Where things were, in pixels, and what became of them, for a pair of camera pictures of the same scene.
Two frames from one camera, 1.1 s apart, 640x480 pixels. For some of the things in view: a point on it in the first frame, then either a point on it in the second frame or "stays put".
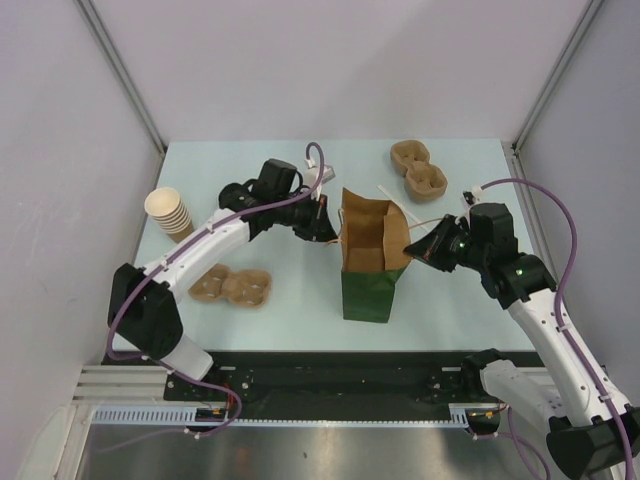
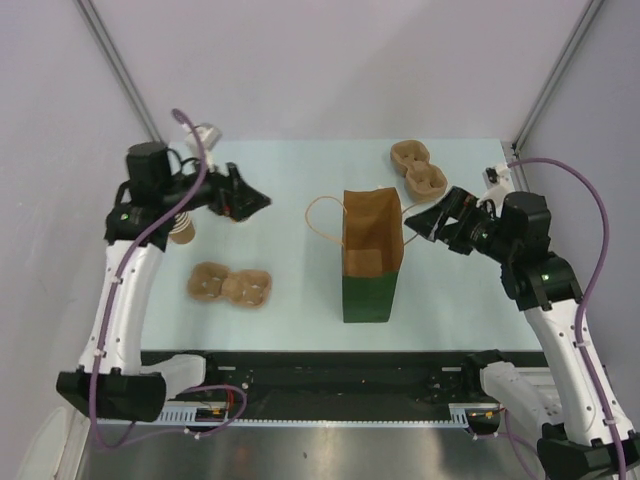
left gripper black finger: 327,229 -> 242,199
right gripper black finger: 428,246 -> 432,222
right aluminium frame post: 590,12 stays put
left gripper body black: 304,216 -> 214,196
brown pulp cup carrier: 244,287 stays put
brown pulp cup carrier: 424,180 stays put
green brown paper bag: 375,233 stays put
